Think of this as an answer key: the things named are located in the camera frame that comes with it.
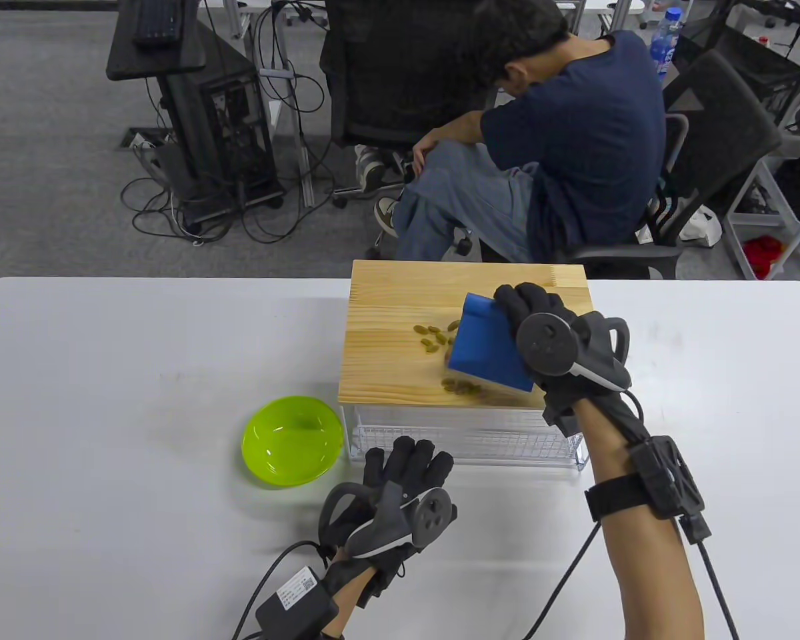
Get blue plastic scraper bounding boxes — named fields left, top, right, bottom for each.
left=447, top=292, right=535, bottom=394

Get black keyboard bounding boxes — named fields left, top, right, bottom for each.
left=133, top=0, right=186, bottom=46

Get thick black right wrist cable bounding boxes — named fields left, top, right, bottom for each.
left=697, top=533, right=741, bottom=640

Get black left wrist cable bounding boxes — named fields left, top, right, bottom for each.
left=232, top=540, right=324, bottom=640

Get person's left forearm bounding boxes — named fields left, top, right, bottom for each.
left=320, top=567, right=382, bottom=640

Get black rolling desk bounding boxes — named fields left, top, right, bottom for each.
left=107, top=0, right=207, bottom=82

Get black mesh office chair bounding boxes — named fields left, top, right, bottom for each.
left=553, top=50, right=784, bottom=281

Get pile of raisins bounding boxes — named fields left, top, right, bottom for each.
left=412, top=320, right=487, bottom=395

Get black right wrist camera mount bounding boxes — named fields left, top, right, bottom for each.
left=585, top=437, right=713, bottom=544

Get person's right forearm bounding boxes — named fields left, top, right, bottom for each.
left=577, top=393, right=707, bottom=640

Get grey left hand tracker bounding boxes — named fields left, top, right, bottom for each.
left=319, top=481, right=457, bottom=559

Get wooden top white wire rack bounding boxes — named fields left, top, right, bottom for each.
left=338, top=260, right=595, bottom=472

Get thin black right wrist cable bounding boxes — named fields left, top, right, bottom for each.
left=524, top=522, right=604, bottom=640

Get bundle of black floor cables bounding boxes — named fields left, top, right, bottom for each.
left=120, top=175, right=337, bottom=246

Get person's left hand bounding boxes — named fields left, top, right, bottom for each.
left=320, top=437, right=455, bottom=607

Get black computer tower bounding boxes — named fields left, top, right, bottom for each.
left=163, top=67, right=286, bottom=224

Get green plastic bowl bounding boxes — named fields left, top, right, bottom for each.
left=241, top=395, right=346, bottom=487

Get white bag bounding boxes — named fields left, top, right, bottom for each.
left=679, top=203, right=724, bottom=249

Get blue label water bottle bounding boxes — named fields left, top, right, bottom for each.
left=650, top=8, right=684, bottom=74

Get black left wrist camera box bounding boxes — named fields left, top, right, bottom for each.
left=255, top=567, right=339, bottom=634

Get red item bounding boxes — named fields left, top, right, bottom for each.
left=742, top=235, right=784, bottom=279

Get white mesh sliding drawer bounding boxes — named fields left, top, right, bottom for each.
left=352, top=405, right=584, bottom=465

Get person's right hand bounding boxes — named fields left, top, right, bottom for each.
left=493, top=283, right=641, bottom=437

